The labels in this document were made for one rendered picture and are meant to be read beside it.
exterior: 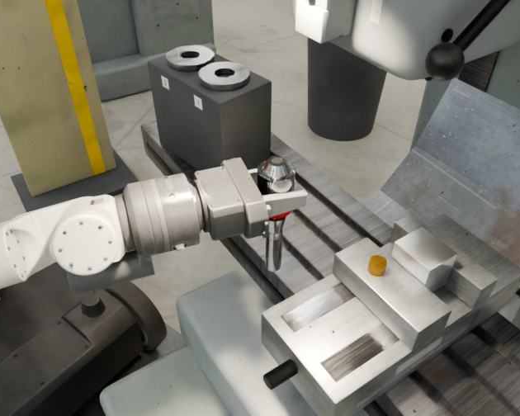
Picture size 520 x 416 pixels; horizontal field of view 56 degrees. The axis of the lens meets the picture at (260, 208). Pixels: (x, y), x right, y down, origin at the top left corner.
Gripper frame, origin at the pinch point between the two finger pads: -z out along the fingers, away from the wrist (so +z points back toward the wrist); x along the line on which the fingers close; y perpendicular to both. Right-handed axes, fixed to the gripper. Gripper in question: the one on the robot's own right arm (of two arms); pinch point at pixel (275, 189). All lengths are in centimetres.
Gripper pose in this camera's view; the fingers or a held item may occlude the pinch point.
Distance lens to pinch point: 62.1
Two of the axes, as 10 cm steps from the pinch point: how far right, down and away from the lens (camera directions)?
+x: -3.4, -6.2, 7.1
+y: -0.1, 7.5, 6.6
